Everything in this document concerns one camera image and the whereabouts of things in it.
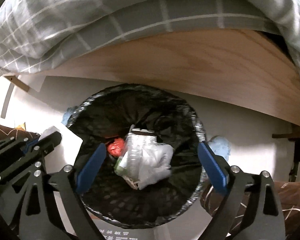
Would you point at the clear plastic food container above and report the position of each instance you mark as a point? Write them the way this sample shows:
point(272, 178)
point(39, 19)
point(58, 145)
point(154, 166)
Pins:
point(128, 170)

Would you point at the bubble wrap sheet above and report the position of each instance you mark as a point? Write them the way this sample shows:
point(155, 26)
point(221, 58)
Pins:
point(136, 142)

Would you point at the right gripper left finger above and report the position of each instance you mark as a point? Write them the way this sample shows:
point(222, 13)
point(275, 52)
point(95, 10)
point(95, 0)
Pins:
point(70, 182)

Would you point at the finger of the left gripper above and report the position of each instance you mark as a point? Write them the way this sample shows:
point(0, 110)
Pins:
point(12, 165)
point(19, 146)

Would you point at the black lined trash bin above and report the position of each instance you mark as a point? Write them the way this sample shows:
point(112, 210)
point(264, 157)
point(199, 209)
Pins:
point(115, 112)

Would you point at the white drawstring pouch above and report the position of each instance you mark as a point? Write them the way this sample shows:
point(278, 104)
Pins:
point(155, 164)

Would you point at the blue slipper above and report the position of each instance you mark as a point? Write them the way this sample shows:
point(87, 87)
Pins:
point(220, 146)

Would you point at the grey checked bed sheet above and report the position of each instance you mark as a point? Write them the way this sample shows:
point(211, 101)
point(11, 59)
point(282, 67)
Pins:
point(39, 35)

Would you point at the red plastic bag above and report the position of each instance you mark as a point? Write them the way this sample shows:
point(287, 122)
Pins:
point(115, 147)

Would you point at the brown patterned trouser leg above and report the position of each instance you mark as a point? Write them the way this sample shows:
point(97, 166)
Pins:
point(288, 193)

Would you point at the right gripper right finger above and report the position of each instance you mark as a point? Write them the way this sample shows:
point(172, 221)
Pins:
point(232, 183)

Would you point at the white tissue paper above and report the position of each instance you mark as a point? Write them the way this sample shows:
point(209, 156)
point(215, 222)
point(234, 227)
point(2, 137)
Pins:
point(66, 152)

